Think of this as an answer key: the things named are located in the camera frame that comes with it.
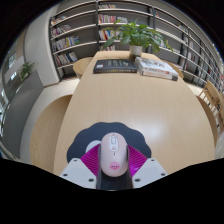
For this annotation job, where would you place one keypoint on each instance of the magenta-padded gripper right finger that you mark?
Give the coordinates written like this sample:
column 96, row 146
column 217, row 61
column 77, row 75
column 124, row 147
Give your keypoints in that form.
column 148, row 171

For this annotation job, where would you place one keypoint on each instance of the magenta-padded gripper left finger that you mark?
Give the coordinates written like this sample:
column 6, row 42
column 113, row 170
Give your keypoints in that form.
column 76, row 171

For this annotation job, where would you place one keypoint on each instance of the pink computer mouse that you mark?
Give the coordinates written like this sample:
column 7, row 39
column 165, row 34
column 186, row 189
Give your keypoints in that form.
column 114, row 153

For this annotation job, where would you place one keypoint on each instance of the book with white spine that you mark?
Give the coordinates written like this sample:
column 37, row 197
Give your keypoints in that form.
column 160, row 75

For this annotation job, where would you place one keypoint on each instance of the white cover book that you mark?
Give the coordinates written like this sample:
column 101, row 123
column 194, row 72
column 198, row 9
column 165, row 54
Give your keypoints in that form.
column 155, row 66

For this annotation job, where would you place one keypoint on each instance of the black book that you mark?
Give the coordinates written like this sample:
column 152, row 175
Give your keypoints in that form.
column 115, row 66

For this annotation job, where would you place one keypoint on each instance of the small green potted plant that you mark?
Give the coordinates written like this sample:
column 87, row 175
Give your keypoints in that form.
column 26, row 69

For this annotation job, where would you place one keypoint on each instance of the green potted plant white pot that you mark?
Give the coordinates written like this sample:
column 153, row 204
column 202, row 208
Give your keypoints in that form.
column 136, row 35

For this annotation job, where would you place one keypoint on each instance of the grey bookshelf unit with books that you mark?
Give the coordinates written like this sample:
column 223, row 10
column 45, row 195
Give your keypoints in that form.
column 80, row 30

